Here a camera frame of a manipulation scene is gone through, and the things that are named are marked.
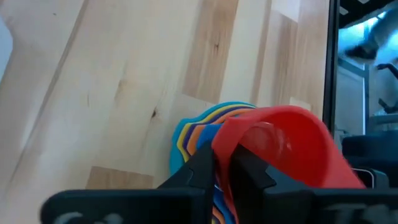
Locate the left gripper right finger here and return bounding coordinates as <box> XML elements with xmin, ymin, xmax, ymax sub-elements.
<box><xmin>229</xmin><ymin>144</ymin><xmax>398</xmax><ymax>224</ymax></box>

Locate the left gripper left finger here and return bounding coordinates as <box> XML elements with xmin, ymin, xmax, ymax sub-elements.
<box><xmin>40</xmin><ymin>141</ymin><xmax>216</xmax><ymax>224</ymax></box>

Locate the pink plastic measuring cup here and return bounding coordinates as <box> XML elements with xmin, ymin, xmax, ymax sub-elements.
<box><xmin>211</xmin><ymin>105</ymin><xmax>366</xmax><ymax>224</ymax></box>

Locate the dark blue measuring cup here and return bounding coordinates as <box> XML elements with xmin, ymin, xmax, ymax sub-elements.
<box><xmin>181</xmin><ymin>106</ymin><xmax>256</xmax><ymax>156</ymax></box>

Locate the orange plastic measuring cup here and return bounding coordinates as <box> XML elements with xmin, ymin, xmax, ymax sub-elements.
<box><xmin>186</xmin><ymin>107</ymin><xmax>257</xmax><ymax>224</ymax></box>

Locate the light blue measuring cup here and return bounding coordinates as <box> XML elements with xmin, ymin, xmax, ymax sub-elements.
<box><xmin>195</xmin><ymin>123</ymin><xmax>234</xmax><ymax>224</ymax></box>

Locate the black equipment stand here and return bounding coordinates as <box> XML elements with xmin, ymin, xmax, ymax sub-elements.
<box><xmin>376</xmin><ymin>63</ymin><xmax>398</xmax><ymax>114</ymax></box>

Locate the black metal table frame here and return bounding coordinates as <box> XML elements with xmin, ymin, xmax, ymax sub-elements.
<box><xmin>322</xmin><ymin>0</ymin><xmax>340</xmax><ymax>133</ymax></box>

